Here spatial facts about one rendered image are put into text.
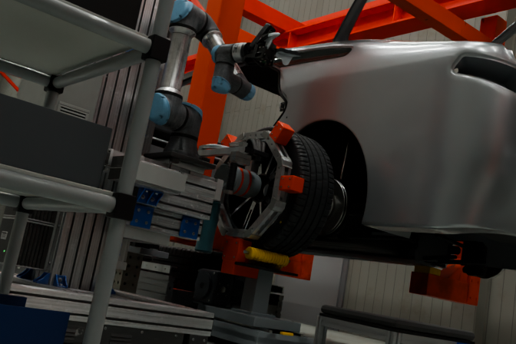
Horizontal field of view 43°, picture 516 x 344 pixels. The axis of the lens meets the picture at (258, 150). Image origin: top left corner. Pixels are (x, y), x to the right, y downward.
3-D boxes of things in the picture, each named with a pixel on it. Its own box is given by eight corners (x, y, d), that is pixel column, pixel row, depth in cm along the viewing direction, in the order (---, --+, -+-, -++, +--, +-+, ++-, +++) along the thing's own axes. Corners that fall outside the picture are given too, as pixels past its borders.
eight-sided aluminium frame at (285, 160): (279, 242, 304) (299, 130, 315) (269, 239, 300) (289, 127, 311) (213, 236, 347) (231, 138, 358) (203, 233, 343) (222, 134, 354)
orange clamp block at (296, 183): (289, 193, 310) (302, 193, 303) (277, 190, 305) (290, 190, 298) (292, 179, 311) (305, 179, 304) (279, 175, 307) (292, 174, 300)
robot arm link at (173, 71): (185, 131, 266) (210, 8, 277) (160, 120, 255) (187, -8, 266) (164, 131, 274) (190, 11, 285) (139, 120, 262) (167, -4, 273)
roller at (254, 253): (292, 267, 325) (294, 256, 326) (246, 258, 307) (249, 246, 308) (284, 266, 329) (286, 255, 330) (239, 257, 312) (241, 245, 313)
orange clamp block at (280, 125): (286, 147, 322) (295, 131, 319) (274, 142, 317) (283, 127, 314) (279, 139, 327) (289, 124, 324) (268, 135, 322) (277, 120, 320)
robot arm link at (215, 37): (200, 34, 293) (243, 109, 266) (183, 24, 285) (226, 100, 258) (217, 16, 290) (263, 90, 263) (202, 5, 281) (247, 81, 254)
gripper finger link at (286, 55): (297, 69, 244) (272, 64, 245) (300, 55, 246) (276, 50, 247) (298, 66, 241) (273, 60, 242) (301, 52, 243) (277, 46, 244)
